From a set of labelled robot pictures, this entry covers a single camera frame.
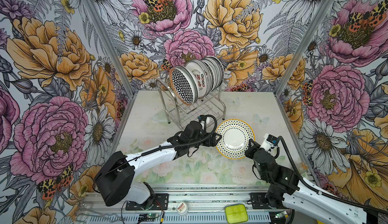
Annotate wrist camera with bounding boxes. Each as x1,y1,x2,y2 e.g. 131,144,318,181
260,134,278,153
198,115,210,128

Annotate silver wire dish rack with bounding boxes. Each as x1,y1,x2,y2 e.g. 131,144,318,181
156,79,226,130

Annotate black striped rim plate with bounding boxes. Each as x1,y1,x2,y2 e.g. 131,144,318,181
185,60,208,99

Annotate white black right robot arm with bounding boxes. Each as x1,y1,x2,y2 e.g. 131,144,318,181
245,135,379,224

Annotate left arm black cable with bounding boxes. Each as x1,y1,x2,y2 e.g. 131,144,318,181
102,114,218,179

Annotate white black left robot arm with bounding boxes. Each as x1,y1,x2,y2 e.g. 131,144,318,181
94,119,222,209

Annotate red floral pattern plate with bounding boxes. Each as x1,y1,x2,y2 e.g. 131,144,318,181
195,59,213,95

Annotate aluminium corner post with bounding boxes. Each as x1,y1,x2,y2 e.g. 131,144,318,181
81,0,134,99
274,0,334,97

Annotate yellow rim dotted plate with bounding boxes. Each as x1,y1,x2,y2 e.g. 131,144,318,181
215,119,255,160

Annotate green circuit board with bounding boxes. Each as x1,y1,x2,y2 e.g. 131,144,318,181
137,213,164,224

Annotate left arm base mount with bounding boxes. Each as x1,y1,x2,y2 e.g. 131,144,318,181
125,193,169,211

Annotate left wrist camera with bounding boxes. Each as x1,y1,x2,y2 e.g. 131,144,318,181
198,115,210,128

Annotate right aluminium corner post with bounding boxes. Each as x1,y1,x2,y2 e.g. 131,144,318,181
274,0,334,97

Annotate black geometric pattern plate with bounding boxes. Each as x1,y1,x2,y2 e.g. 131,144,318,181
169,66,199,106

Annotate round tape roll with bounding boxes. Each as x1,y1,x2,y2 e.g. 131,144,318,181
176,202,189,216

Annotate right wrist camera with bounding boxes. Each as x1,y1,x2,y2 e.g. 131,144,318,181
260,134,278,153

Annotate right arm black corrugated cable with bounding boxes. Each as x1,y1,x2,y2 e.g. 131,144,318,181
277,135,388,216

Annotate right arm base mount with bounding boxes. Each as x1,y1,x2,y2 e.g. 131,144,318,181
247,192,285,209

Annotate green square box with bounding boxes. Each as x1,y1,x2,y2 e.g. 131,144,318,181
225,204,249,224

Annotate left aluminium corner post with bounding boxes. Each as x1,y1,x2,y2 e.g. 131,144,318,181
81,0,134,99

